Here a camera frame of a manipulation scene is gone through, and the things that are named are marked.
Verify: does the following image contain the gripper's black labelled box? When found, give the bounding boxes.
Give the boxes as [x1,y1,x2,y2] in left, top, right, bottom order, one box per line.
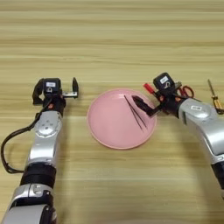
[42,77,63,95]
[152,72,177,95]

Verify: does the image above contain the pink round plate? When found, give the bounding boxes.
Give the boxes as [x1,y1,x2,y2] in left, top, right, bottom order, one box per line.
[87,88,158,151]

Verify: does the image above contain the right gripper's black labelled box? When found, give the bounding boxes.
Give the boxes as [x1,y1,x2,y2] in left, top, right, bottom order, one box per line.
[152,72,177,95]

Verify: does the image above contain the left gripper's black labelled box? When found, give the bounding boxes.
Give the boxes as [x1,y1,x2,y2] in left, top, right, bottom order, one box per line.
[42,77,63,95]

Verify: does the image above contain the yellow handled screwdriver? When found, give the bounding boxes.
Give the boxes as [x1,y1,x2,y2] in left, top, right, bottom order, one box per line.
[206,79,224,116]

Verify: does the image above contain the red marker pen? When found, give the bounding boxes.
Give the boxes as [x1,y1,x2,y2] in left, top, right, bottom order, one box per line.
[142,82,156,95]

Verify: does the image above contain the left arm's black cable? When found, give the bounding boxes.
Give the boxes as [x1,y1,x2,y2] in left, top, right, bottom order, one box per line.
[0,106,47,175]

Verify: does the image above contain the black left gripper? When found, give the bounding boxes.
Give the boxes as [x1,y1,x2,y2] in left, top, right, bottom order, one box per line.
[31,76,80,116]

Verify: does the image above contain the red handled scissors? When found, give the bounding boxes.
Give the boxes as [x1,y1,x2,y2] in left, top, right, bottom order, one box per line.
[177,85,195,100]

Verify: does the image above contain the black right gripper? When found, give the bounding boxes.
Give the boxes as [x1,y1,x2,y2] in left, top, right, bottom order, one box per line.
[131,80,184,119]

